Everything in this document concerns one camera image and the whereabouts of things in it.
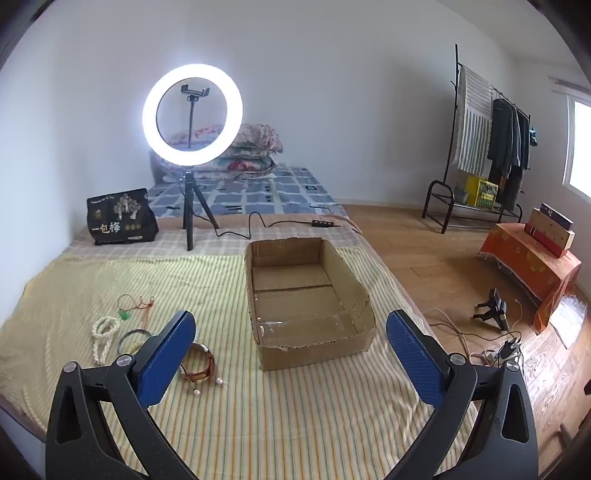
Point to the small grey pot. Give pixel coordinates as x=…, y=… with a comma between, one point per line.
x=460, y=194

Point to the blue checked bedsheet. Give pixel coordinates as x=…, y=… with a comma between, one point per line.
x=258, y=198

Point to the white power strip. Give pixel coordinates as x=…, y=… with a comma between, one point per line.
x=494, y=357

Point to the striped hanging cloth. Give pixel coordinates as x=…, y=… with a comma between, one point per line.
x=473, y=129

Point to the dark hanging clothes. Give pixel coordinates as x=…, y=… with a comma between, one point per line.
x=503, y=138

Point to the black printed bag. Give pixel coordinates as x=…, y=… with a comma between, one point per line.
x=120, y=217

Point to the tan cardboard box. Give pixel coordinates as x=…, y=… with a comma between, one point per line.
x=547, y=237

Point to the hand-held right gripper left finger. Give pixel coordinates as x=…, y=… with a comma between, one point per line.
x=168, y=355

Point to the blue hanging item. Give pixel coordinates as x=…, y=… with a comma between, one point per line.
x=533, y=137

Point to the dark flat box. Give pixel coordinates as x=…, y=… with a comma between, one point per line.
x=556, y=217

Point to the black clamp tool on floor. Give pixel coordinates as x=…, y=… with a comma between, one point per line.
x=496, y=307

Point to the black tripod stand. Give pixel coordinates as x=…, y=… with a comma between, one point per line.
x=189, y=207

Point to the folded floral quilt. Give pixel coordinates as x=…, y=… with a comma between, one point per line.
x=258, y=138

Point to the yellow box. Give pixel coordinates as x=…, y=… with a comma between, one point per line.
x=482, y=191

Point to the beige checked blanket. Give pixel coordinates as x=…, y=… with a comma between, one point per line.
x=207, y=244

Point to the black metal clothes rack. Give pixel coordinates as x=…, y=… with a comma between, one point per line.
x=455, y=92

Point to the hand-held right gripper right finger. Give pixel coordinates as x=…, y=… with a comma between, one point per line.
x=413, y=357

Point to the orange cloth covered table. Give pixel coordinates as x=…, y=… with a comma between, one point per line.
x=526, y=263

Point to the green bangle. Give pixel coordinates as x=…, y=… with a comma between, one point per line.
x=121, y=344

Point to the window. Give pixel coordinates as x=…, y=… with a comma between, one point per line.
x=582, y=152

